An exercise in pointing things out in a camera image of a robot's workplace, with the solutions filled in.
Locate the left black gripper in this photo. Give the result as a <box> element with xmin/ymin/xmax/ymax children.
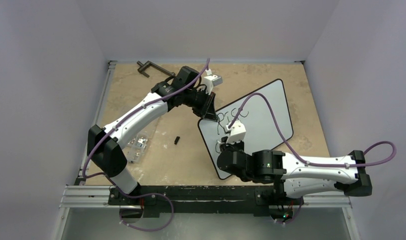
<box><xmin>182</xmin><ymin>87</ymin><xmax>217</xmax><ymax>121</ymax></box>

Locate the white whiteboard black frame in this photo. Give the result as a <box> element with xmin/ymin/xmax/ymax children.
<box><xmin>197</xmin><ymin>79</ymin><xmax>294</xmax><ymax>180</ymax></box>

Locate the black marker cap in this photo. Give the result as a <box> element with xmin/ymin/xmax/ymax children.
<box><xmin>174</xmin><ymin>136</ymin><xmax>181</xmax><ymax>145</ymax></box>

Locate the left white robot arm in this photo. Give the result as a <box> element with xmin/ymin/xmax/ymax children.
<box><xmin>85</xmin><ymin>65</ymin><xmax>223</xmax><ymax>205</ymax></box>

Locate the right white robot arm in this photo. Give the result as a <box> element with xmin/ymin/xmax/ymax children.
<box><xmin>216</xmin><ymin>137</ymin><xmax>373</xmax><ymax>204</ymax></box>

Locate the clear plastic screw box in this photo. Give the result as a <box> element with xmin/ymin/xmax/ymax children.
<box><xmin>124</xmin><ymin>127</ymin><xmax>156</xmax><ymax>164</ymax></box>

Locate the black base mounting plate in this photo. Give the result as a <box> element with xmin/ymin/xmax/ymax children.
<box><xmin>108</xmin><ymin>185</ymin><xmax>304</xmax><ymax>220</ymax></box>

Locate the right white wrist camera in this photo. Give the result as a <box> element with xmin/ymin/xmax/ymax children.
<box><xmin>223</xmin><ymin>120</ymin><xmax>247</xmax><ymax>144</ymax></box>

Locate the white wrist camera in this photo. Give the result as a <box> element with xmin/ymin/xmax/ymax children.
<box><xmin>223</xmin><ymin>120</ymin><xmax>247</xmax><ymax>144</ymax></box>
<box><xmin>201</xmin><ymin>68</ymin><xmax>223</xmax><ymax>95</ymax></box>

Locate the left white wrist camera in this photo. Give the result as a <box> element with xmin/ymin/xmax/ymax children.
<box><xmin>201</xmin><ymin>68</ymin><xmax>223</xmax><ymax>95</ymax></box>

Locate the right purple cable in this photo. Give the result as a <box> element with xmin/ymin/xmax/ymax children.
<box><xmin>229</xmin><ymin>92</ymin><xmax>398</xmax><ymax>168</ymax></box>

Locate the purple cable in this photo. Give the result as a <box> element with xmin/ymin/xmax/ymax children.
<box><xmin>229</xmin><ymin>92</ymin><xmax>398</xmax><ymax>168</ymax></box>
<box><xmin>81</xmin><ymin>57</ymin><xmax>211</xmax><ymax>232</ymax></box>

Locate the dark metal clamp handle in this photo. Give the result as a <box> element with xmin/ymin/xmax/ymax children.
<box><xmin>136</xmin><ymin>60</ymin><xmax>176</xmax><ymax>79</ymax></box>

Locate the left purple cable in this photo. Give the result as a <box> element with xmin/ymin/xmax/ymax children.
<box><xmin>81</xmin><ymin>57</ymin><xmax>211</xmax><ymax>232</ymax></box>

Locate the aluminium rail frame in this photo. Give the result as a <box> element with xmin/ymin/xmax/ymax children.
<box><xmin>59</xmin><ymin>60</ymin><xmax>118</xmax><ymax>208</ymax></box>

